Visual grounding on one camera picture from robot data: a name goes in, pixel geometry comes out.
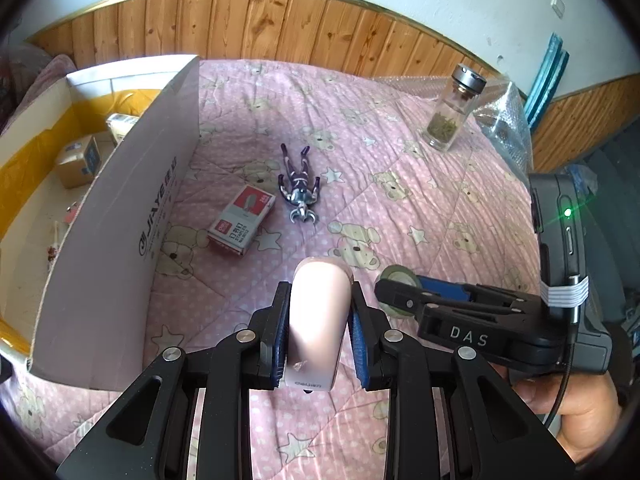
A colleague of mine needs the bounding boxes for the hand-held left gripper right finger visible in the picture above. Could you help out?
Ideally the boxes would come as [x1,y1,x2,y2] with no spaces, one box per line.
[349,279,583,480]

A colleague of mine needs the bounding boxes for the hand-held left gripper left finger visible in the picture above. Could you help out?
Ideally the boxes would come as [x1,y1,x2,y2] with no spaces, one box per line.
[55,281,294,480]

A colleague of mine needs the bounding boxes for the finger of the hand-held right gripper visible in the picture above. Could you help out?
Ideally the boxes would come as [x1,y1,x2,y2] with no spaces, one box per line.
[417,274,543,312]
[375,279,443,333]

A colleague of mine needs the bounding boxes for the green tape roll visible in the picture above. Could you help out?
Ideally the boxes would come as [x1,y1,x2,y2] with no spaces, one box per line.
[381,264,423,318]

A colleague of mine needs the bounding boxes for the pink stapler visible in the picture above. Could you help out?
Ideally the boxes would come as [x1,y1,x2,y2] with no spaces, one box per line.
[280,257,353,393]

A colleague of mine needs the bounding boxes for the white cardboard box container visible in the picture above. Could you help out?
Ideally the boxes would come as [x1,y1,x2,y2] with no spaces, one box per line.
[0,54,202,391]

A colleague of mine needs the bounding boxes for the small brown cardboard box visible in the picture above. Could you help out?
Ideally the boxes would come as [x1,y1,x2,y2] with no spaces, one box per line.
[54,134,108,190]

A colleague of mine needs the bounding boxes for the person's right forearm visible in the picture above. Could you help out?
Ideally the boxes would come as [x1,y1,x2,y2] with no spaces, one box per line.
[614,322,640,456]

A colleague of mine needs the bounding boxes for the person's right hand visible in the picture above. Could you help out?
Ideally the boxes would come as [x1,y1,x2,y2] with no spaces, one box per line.
[510,372,621,466]

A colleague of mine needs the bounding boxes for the dark slatted object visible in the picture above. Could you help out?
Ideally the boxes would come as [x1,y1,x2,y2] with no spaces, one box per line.
[585,125,640,286]

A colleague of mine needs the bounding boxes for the red and grey staple box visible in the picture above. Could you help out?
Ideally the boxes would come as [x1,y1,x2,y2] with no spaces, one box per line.
[206,184,277,257]

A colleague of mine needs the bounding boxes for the pink printed blanket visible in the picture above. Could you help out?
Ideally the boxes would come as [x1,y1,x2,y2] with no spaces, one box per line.
[0,57,546,480]

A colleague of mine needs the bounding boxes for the clear bubble wrap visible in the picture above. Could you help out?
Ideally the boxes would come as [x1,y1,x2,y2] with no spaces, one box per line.
[375,74,533,173]

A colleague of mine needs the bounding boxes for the purple action figure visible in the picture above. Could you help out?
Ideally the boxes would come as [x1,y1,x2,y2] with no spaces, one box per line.
[277,144,322,226]

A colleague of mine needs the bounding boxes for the glass jar with tea leaves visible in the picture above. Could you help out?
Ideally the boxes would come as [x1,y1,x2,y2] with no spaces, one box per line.
[421,64,487,152]

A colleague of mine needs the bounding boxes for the teal boards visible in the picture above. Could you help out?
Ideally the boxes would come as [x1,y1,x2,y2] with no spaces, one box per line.
[522,32,571,131]

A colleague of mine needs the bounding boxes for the white paper packet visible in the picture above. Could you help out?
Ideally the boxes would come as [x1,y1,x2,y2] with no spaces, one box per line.
[106,113,141,147]

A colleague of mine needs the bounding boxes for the pink pillow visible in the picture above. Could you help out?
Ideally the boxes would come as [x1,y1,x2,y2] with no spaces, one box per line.
[0,42,76,131]

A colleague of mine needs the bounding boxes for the black cable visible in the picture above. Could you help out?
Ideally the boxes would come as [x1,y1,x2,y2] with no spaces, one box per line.
[542,280,581,428]

